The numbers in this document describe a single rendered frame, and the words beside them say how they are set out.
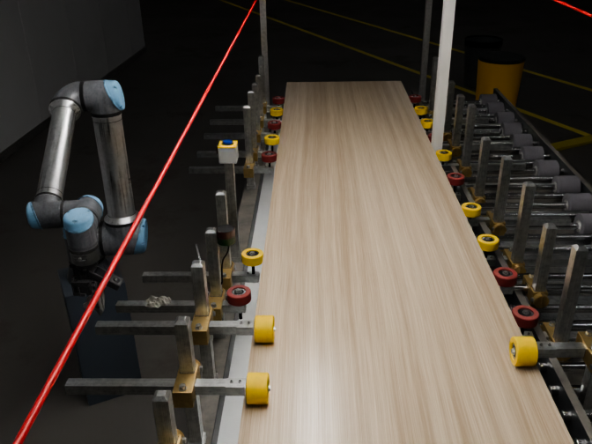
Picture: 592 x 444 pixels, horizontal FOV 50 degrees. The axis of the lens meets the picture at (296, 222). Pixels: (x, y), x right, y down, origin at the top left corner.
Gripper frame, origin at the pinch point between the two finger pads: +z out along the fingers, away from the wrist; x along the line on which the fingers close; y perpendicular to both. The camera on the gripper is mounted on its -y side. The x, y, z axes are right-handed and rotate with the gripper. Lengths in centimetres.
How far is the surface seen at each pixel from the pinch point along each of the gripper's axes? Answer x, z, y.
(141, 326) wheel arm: 26.3, -13.4, -21.4
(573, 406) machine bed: 46, -1, -141
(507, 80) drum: -412, 32, -252
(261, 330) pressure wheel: 28, -13, -56
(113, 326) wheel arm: 26.3, -13.4, -13.1
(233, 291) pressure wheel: -0.4, -7.8, -45.0
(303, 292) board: 0, -7, -68
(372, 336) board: 23, -7, -89
